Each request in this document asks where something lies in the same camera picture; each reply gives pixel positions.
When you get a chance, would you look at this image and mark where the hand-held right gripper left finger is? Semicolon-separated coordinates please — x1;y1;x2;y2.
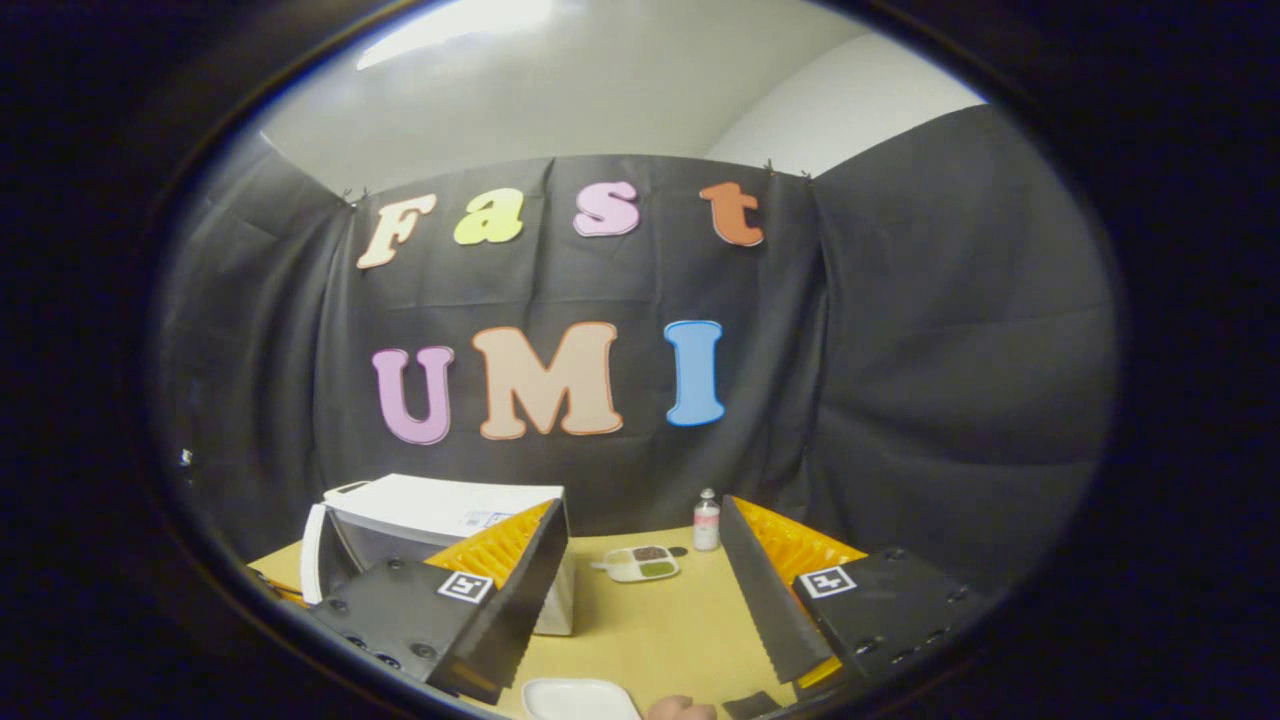
310;497;571;706

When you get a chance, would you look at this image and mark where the white microwave oven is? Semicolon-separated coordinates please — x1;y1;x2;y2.
300;473;578;638

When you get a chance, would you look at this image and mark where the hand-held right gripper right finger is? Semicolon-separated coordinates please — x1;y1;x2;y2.
718;494;1001;691

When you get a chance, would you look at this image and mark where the white divided food tray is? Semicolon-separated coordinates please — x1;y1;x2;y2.
590;545;683;584

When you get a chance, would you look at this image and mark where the small clear bottle pink label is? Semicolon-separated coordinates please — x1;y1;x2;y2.
692;487;723;553

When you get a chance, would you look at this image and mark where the white oval plate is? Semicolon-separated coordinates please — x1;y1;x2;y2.
520;678;643;720

